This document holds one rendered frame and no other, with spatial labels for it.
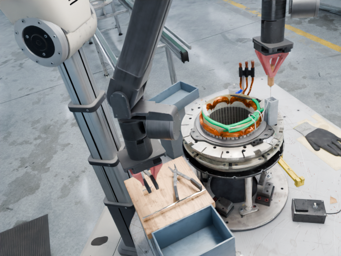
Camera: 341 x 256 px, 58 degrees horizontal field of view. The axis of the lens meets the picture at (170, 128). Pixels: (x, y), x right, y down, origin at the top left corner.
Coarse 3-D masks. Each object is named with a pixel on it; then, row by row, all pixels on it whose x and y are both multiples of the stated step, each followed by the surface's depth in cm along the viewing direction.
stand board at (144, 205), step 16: (176, 160) 92; (160, 176) 88; (192, 176) 86; (128, 192) 86; (160, 192) 84; (192, 192) 82; (144, 208) 80; (160, 208) 79; (176, 208) 79; (192, 208) 78; (144, 224) 76; (160, 224) 76
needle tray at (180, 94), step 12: (180, 84) 129; (156, 96) 123; (168, 96) 127; (180, 96) 127; (192, 96) 121; (180, 108) 119; (180, 132) 127; (168, 144) 129; (180, 144) 131; (168, 156) 135
